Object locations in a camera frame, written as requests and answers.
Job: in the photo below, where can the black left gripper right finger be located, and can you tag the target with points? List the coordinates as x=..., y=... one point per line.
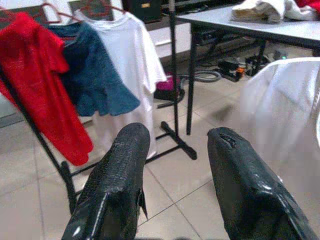
x=245, y=195

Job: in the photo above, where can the pink and black vacuum cleaner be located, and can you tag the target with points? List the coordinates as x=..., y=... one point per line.
x=166, y=85

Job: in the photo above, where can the cream folded towel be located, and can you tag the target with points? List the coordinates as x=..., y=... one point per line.
x=255, y=12

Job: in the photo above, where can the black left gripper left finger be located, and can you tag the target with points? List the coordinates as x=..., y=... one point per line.
x=112, y=187

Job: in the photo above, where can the white hanging t-shirt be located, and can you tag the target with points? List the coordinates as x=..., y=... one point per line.
x=130, y=50

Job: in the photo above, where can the large white shirt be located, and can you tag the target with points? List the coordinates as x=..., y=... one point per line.
x=282, y=112

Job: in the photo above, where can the red crumpled garment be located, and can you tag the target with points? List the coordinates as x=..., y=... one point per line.
x=310, y=3

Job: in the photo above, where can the black and silver clothes rack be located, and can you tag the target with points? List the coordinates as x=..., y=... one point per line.
x=175, y=75

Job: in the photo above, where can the red hanging shirt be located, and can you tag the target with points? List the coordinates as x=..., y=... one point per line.
x=37, y=75

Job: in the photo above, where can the black power strip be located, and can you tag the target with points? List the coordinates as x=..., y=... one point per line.
x=232, y=67

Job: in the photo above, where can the blue denim garment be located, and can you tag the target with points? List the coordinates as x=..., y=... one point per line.
x=100, y=82

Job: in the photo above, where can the white table with black legs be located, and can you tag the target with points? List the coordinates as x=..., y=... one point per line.
x=250, y=32

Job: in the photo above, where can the red clothes hanger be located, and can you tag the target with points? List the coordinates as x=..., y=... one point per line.
x=72, y=18
x=117, y=9

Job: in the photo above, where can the white rolled towel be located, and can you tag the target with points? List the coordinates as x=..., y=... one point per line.
x=300, y=12

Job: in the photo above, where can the black box with label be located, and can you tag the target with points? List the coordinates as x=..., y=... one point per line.
x=142, y=10

